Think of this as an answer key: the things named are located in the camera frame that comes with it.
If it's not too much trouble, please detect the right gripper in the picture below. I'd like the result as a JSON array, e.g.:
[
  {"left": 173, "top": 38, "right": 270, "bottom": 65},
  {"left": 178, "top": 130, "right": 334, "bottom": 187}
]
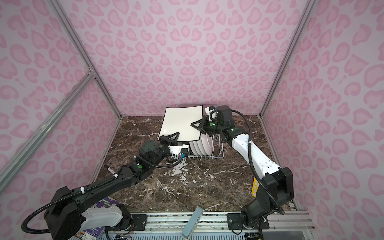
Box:
[{"left": 191, "top": 116, "right": 225, "bottom": 137}]

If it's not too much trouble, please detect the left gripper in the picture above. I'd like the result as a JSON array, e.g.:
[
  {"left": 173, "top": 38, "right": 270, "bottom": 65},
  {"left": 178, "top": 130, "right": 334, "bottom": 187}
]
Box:
[{"left": 150, "top": 131, "right": 180, "bottom": 170}]

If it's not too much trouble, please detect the white square plate black rim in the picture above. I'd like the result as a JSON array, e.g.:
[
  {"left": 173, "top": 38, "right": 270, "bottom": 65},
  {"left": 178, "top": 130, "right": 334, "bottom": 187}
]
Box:
[{"left": 159, "top": 106, "right": 203, "bottom": 142}]

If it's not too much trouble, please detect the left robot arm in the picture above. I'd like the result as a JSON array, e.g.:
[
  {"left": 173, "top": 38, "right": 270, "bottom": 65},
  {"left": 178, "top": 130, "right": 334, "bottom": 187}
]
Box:
[{"left": 44, "top": 132, "right": 183, "bottom": 240}]

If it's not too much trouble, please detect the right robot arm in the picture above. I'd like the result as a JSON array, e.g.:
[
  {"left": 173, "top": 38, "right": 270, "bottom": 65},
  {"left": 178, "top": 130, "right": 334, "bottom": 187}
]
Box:
[{"left": 191, "top": 106, "right": 294, "bottom": 229}]

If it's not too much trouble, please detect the grey-blue phone-like device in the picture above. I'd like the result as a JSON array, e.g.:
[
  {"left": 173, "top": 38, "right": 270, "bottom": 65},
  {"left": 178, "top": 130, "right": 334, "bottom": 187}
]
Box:
[{"left": 182, "top": 206, "right": 204, "bottom": 240}]

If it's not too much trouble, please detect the purple booklet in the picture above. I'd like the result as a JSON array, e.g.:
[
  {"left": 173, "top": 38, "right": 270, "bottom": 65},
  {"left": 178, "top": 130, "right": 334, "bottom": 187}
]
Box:
[{"left": 71, "top": 197, "right": 123, "bottom": 240}]

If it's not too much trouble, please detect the white wire dish rack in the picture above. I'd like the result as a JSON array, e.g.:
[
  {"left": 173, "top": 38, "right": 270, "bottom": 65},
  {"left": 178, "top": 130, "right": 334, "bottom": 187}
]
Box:
[{"left": 175, "top": 104, "right": 225, "bottom": 159}]

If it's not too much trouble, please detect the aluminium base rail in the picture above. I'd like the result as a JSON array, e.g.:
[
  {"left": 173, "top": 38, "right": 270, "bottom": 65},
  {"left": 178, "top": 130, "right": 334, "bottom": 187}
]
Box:
[{"left": 100, "top": 211, "right": 319, "bottom": 240}]

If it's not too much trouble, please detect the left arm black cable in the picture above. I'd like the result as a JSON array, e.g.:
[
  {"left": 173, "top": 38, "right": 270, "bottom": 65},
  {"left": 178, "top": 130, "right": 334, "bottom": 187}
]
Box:
[{"left": 20, "top": 154, "right": 183, "bottom": 235}]

